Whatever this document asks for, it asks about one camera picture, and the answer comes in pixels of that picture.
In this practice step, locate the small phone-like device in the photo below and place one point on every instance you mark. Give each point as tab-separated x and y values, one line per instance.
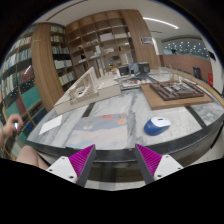
16	126

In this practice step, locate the wooden bookshelf wall unit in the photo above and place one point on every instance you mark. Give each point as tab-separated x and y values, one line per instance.
110	39

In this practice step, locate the grey architectural model centre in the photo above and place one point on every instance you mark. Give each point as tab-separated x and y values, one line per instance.
135	74

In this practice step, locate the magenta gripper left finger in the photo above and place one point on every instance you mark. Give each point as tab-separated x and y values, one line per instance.
75	168

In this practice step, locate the blue and white computer mouse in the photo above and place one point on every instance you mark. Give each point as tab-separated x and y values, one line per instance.
156	126

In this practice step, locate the person's hand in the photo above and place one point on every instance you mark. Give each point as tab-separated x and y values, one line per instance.
8	130

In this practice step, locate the brown architectural model on board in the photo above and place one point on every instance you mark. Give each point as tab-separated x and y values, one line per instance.
164	95

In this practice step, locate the pastel painted mouse pad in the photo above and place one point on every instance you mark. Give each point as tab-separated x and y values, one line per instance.
106	132

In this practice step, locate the white architectural model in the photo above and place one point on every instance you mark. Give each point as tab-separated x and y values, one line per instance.
86	90

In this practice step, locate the white paper sheet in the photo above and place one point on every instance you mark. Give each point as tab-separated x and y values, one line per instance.
51	124

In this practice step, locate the person's bare knee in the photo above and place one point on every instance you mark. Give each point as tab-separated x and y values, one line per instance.
29	156

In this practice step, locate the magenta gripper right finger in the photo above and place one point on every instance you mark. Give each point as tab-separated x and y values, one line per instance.
154	166

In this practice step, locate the dark bookshelf with books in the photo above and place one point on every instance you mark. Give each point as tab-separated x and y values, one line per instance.
19	94

